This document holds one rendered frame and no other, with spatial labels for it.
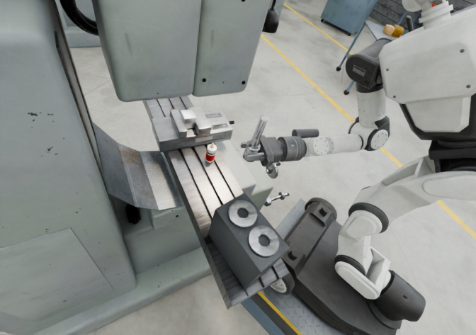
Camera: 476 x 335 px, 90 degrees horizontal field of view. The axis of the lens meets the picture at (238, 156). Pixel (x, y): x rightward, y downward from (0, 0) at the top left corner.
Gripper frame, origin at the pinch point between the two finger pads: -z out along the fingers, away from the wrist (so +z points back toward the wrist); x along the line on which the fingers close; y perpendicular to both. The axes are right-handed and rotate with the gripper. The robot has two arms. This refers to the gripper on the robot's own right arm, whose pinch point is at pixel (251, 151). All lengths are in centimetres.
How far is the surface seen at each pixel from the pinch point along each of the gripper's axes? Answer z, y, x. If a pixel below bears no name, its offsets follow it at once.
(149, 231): -35, 49, 1
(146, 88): -31.4, -20.8, -3.4
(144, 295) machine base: -41, 98, 15
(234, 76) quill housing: -7.4, -20.5, -10.9
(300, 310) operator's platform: 35, 78, 43
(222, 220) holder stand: -12.7, 9.4, 18.6
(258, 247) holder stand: -4.8, 7.3, 29.0
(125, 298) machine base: -50, 97, 15
